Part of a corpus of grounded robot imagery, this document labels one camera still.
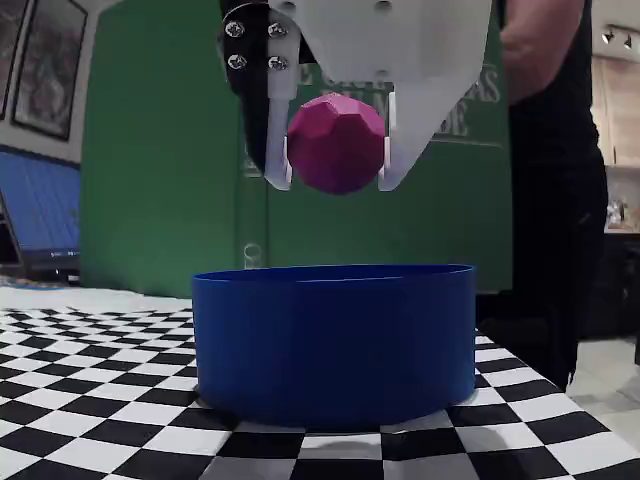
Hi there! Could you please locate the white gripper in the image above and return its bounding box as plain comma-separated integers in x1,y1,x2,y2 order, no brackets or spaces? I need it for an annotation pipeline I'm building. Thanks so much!
216,0,494,193

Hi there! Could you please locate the pink faceted ball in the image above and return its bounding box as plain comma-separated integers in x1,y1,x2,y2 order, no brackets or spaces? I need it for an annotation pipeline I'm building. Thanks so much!
286,92,388,196

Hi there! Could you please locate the bare forearm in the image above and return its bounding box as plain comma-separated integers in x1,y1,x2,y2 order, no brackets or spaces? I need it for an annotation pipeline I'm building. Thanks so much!
498,0,562,107

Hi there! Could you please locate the round blue box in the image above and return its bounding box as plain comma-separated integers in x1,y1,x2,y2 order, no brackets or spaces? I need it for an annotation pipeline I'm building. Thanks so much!
191,263,477,433

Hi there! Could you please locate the green panel with lettering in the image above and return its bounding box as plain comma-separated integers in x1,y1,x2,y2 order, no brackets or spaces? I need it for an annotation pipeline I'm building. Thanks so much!
78,0,514,302

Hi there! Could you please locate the person in black clothes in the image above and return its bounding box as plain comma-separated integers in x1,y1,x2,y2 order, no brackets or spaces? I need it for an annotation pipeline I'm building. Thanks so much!
492,0,610,394

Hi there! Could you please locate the black framed poster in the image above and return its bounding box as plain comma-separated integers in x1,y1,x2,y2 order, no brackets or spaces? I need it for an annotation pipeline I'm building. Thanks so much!
10,0,90,144
0,0,15,122

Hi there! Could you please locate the open laptop with blue screen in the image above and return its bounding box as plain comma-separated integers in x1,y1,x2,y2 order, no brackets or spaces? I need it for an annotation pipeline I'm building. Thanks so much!
0,143,84,287

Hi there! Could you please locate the black and white checkered mat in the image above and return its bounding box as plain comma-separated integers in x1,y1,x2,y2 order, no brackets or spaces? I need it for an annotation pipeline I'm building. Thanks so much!
0,285,640,480

